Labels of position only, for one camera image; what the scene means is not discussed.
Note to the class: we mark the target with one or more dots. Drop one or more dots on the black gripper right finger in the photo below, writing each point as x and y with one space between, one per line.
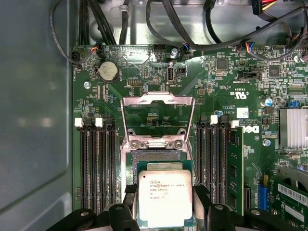
216 216

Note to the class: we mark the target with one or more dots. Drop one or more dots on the CPU socket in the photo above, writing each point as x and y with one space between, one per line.
156 155

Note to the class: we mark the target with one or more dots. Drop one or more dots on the blue board connector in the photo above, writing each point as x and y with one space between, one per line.
263 197

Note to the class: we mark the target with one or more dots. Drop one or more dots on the silver internal USB port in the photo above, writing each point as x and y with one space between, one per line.
170 74

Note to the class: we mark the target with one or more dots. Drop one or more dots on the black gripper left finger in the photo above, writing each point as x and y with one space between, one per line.
118 216

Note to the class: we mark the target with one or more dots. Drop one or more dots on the white board sticker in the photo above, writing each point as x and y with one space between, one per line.
242 113

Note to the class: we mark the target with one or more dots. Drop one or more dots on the small silver capacitor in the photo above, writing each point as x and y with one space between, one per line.
267 102

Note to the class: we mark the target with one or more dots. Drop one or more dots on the silver coin battery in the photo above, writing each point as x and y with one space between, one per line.
108 71

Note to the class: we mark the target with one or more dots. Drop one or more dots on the RAM slot with black clips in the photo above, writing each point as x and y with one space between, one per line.
222 156
93 168
114 168
201 156

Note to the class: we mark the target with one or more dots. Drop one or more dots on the silver CPU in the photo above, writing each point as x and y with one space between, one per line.
166 197

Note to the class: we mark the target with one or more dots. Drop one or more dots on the silver finned heatsink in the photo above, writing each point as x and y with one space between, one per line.
294 127

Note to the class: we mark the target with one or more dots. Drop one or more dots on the metal socket cover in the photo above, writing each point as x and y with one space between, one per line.
158 96

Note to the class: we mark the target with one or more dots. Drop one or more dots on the green RAM stick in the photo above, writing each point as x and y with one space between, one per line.
235 168

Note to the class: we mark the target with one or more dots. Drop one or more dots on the green motherboard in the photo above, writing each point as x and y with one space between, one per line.
209 101

